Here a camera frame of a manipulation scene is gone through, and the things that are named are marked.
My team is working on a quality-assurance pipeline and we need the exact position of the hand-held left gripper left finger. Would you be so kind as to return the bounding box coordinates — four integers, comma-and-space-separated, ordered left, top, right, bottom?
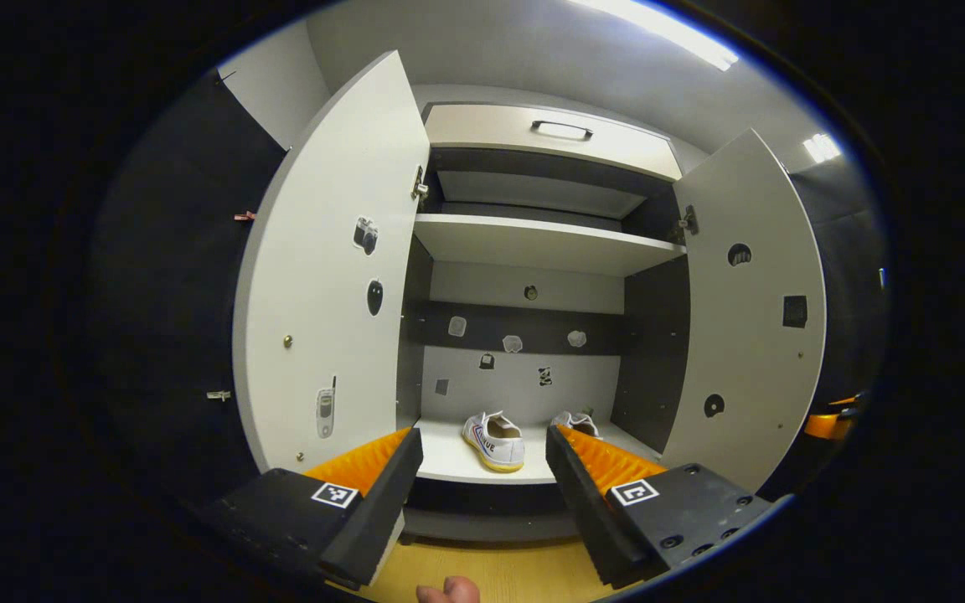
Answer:
198, 427, 425, 590

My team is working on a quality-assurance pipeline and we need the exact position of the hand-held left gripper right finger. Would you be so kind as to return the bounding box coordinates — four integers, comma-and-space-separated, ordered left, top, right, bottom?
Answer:
545, 424, 789, 590

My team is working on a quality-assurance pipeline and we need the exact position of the white canvas shoe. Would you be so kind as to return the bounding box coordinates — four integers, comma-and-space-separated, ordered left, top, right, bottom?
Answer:
462, 410, 527, 474
551, 410, 601, 438

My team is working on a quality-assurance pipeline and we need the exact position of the grey shoe cabinet door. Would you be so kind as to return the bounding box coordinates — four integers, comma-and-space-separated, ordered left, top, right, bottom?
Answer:
232, 50, 431, 474
660, 128, 828, 495

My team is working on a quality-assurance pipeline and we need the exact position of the grey shoe cabinet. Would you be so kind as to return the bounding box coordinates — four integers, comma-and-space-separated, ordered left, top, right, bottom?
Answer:
399, 100, 693, 545

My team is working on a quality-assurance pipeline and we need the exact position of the wide white cabinet shelf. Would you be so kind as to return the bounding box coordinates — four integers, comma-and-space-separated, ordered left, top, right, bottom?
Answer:
411, 416, 659, 486

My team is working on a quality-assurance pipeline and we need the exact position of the thick white cabinet shelf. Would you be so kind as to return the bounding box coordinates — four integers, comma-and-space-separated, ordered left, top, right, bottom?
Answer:
414, 214, 689, 278

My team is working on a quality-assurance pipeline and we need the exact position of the grey cabinet drawer front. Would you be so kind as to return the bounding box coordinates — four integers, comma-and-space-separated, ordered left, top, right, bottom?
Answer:
424, 104, 683, 182

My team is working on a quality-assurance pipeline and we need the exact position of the small ceiling light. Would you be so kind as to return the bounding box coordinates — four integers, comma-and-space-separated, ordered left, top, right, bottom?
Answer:
802, 132, 842, 164

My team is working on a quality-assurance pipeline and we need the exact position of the black backdrop cloth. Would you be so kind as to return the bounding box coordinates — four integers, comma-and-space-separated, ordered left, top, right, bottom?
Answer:
85, 67, 890, 503

